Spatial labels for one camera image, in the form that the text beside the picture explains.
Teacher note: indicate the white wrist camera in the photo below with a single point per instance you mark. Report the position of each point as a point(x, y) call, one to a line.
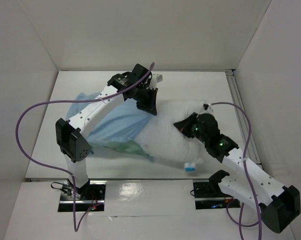
point(156, 78)
point(206, 106)

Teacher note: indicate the blue white pillow tag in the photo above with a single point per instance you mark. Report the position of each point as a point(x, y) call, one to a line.
point(190, 167)

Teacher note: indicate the white pillow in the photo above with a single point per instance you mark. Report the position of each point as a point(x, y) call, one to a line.
point(164, 143)

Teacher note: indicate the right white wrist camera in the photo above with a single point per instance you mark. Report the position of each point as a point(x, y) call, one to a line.
point(206, 106)

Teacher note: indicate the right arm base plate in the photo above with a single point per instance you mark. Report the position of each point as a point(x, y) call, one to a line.
point(207, 198)

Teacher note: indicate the light blue pillowcase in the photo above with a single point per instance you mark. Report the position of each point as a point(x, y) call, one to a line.
point(118, 130)

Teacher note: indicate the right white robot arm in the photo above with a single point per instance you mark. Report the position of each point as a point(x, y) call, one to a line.
point(277, 204)

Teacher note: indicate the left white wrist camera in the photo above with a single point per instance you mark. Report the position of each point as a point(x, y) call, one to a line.
point(156, 78)

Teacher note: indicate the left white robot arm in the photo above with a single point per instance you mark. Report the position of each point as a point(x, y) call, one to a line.
point(72, 134)

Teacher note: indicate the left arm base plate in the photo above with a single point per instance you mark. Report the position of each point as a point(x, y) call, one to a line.
point(94, 198)

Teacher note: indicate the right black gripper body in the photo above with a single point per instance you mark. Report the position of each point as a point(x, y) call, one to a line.
point(190, 125)

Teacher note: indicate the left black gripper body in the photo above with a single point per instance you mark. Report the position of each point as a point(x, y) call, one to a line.
point(139, 87)

